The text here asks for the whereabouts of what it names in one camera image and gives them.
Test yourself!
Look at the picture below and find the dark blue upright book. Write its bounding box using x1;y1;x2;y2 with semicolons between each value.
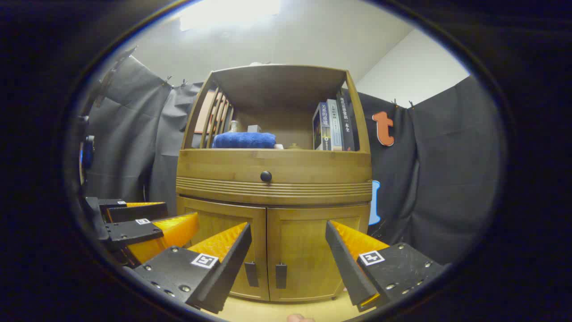
313;103;332;151

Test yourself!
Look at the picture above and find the wooden shoe cabinet door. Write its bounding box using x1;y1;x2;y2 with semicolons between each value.
267;203;371;302
177;196;270;301

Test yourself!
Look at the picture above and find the black backdrop cloth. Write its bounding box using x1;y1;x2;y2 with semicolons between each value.
83;56;508;264

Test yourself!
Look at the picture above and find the black upright book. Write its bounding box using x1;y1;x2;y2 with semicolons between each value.
336;95;356;152

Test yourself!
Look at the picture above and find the wooden double-door shoe cabinet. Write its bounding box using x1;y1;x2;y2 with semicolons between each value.
176;64;374;304

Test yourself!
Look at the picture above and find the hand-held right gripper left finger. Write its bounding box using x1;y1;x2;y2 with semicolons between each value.
133;222;252;314

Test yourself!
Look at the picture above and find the pale blue upright book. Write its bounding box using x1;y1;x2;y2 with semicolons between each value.
326;99;344;151

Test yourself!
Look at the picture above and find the folded blue towel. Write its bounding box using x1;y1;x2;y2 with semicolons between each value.
212;131;277;149

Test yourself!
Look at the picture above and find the wooden cabinet drawer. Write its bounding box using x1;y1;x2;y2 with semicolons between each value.
177;149;373;206

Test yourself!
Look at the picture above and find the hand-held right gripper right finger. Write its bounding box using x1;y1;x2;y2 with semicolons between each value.
325;220;448;313

